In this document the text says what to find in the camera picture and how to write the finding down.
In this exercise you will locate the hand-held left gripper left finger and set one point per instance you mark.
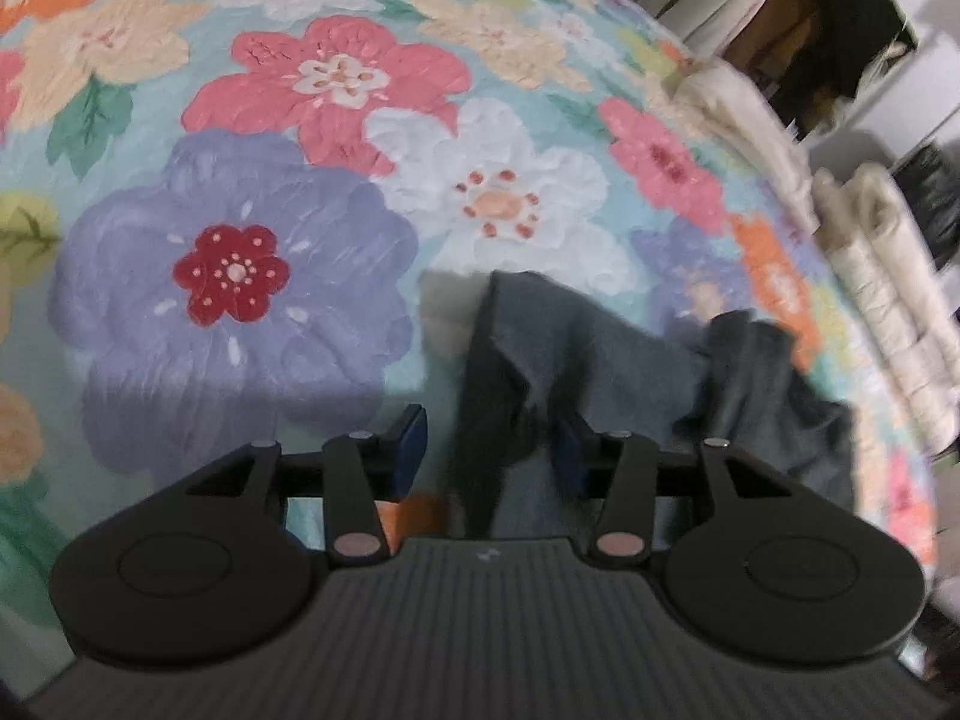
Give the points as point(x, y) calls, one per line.
point(409, 451)

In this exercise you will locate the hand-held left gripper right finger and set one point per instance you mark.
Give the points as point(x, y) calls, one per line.
point(570, 459)

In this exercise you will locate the dark grey polo shirt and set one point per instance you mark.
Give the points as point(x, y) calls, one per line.
point(600, 360)

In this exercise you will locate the floral quilt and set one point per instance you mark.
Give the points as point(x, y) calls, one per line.
point(300, 202)

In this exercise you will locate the white quilted folded blanket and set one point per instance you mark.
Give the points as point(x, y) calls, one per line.
point(885, 277)

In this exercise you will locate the cream folded garment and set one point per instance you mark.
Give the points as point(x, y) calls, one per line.
point(750, 135)

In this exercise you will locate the brown hanging garment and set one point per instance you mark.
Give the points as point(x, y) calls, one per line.
point(780, 30)

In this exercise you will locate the black hanging garment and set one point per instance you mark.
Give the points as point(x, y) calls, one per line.
point(862, 30)

